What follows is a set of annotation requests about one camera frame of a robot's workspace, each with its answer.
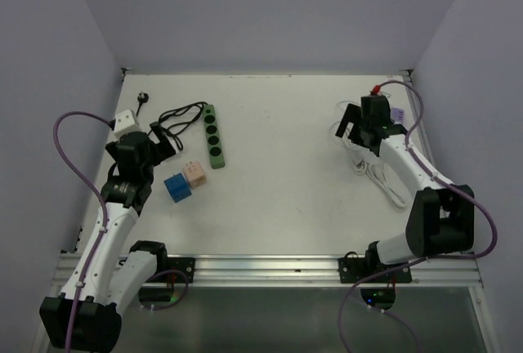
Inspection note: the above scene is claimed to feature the pink cube adapter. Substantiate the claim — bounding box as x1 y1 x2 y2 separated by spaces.
182 161 207 189

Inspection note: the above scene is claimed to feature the blue cube adapter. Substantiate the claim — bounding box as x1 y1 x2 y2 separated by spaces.
163 173 192 203

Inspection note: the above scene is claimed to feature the green power strip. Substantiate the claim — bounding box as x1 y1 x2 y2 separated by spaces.
203 104 226 169

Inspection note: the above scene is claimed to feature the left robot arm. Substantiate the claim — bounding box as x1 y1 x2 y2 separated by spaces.
39 114 174 352

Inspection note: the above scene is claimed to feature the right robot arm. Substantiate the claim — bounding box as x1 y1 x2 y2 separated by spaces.
335 95 475 282

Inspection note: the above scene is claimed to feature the purple power strip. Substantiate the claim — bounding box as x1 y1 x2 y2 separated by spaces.
391 107 405 125

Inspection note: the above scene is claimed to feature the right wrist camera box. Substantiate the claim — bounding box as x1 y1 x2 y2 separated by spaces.
369 84 385 96

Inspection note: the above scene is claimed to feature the black power cord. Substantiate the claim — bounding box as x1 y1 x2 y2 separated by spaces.
136 91 209 154

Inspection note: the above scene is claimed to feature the white coiled cord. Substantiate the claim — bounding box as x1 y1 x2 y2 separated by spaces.
327 100 409 212

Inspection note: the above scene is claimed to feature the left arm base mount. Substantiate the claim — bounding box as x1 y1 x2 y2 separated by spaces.
146 257 196 286

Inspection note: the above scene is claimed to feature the aluminium front rail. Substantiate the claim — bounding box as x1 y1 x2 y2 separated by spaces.
52 253 481 288

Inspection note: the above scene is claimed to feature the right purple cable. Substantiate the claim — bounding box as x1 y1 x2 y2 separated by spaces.
337 78 498 353

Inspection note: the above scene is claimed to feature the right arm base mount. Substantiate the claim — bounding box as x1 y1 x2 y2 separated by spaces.
337 250 413 284

